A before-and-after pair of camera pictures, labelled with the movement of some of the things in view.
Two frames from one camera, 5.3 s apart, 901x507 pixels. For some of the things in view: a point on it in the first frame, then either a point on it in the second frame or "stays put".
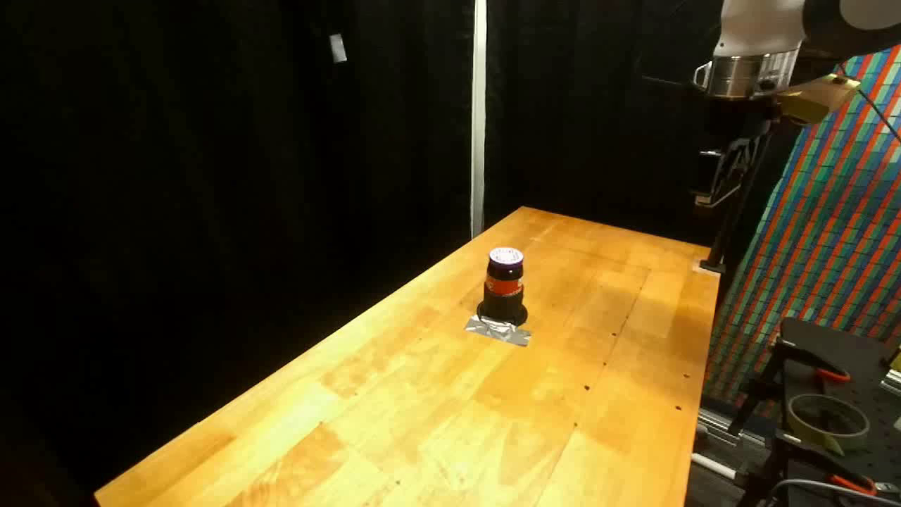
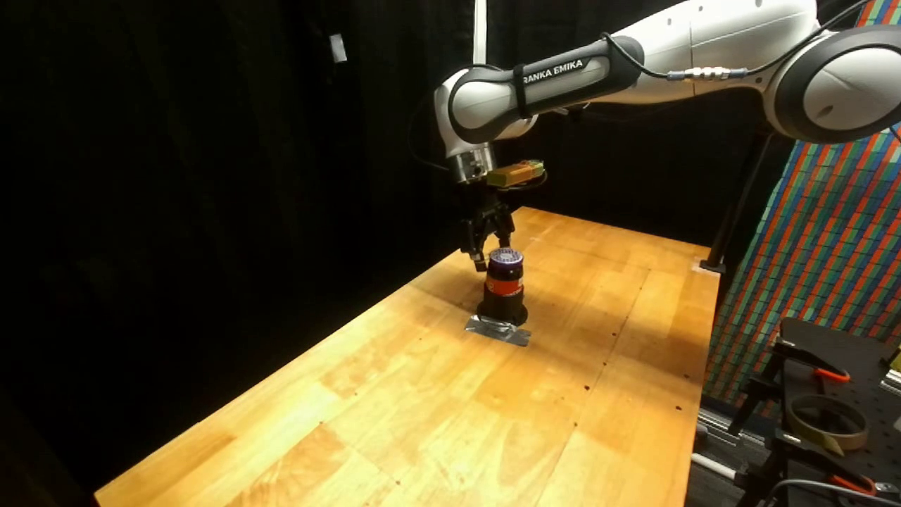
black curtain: [204, 196] stays put
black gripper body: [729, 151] → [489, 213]
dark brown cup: [503, 296] stays put
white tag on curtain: [339, 49] stays put
